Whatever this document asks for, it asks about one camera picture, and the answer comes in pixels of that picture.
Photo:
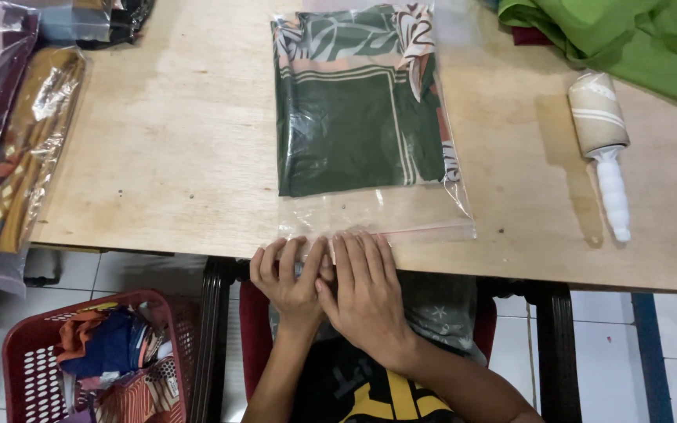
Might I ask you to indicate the heap of colourful cloths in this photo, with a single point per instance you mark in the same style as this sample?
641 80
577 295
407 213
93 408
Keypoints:
109 352

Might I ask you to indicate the bright green cloth heap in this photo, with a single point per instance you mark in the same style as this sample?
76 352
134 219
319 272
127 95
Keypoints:
638 41

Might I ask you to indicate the maroon cloth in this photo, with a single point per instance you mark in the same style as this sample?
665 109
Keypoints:
529 36

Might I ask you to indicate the dark wooden table leg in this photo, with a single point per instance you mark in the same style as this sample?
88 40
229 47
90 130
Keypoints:
556 352
212 341

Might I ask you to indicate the black shirt with yellow print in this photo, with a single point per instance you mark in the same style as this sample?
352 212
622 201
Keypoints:
362 393

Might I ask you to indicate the blue metal leg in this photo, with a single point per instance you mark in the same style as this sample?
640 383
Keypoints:
650 352

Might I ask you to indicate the person's left hand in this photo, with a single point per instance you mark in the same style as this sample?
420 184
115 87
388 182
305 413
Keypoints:
291 294

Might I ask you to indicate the red plastic laundry basket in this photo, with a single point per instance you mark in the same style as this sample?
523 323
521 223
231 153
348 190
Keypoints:
27 364

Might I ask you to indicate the person's right hand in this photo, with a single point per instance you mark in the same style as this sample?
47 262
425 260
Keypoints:
368 305

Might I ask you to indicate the mustard patterned packed scarf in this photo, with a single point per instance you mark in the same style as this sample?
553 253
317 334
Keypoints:
27 158

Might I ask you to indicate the blue-grey packed scarf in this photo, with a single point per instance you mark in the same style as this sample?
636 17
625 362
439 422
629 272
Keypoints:
74 20

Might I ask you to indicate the grey star-print garment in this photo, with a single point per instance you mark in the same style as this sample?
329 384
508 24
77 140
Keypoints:
444 311

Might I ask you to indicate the black packed cloth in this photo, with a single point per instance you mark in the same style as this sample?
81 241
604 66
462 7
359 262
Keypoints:
130 20

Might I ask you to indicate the folded green leaf-print scarf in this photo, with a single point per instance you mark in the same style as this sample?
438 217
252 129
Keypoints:
344 129

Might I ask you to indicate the clear plastic zip bag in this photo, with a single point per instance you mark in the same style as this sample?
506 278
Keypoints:
374 214

